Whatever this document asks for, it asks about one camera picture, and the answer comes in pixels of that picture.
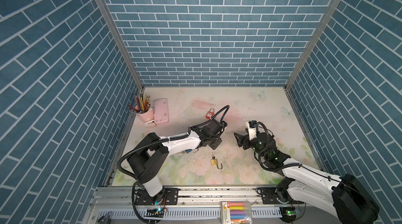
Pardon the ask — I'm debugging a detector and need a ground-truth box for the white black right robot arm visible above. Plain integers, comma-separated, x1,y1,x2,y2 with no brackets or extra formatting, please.
234,131,380,224

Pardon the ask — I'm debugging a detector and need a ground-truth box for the aluminium corner post right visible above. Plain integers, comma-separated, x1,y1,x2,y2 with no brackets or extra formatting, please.
284,0,341,92

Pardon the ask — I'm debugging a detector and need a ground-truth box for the aluminium corner post left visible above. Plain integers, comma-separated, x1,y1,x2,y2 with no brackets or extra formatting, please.
95,0,144,93

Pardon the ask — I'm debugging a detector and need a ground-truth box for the marker pen box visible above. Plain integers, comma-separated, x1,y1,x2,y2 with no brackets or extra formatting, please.
220,201,253,224

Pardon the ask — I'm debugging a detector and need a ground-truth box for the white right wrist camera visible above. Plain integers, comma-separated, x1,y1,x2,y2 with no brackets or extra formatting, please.
246,120,258,141

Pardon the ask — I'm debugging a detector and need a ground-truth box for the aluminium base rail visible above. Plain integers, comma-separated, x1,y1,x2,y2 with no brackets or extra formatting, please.
82,186,359,224

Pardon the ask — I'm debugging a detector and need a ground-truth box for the coloured pencils bundle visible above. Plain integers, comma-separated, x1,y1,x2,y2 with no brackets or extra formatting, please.
128,94,151,114

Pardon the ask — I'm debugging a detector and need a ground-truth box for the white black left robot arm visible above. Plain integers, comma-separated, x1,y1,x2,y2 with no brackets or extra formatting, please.
117,119,227,198

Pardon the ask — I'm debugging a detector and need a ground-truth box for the pink pencil cup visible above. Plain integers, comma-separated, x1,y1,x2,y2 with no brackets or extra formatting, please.
137,108,156,127

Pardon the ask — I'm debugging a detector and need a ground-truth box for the red padlock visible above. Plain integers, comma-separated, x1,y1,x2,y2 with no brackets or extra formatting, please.
206,108,215,120

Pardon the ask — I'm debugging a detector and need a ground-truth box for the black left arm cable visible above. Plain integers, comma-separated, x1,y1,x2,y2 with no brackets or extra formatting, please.
116,105,230,224

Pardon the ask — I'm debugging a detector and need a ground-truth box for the pink pencil case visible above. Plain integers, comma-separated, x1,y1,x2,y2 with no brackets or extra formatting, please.
153,98,170,126

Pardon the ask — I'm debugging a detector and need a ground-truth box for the blue padlock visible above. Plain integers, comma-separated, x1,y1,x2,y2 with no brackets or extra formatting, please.
184,149,199,153

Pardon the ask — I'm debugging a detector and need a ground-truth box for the brass padlock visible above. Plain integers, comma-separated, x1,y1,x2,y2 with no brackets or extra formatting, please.
210,155,223,170

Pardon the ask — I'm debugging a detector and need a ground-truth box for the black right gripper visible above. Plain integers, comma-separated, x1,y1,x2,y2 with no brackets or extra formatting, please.
234,128,269,162

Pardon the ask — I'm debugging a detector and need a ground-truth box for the aluminium corner post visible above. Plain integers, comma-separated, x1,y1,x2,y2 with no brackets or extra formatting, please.
95,0,144,93
284,0,341,92

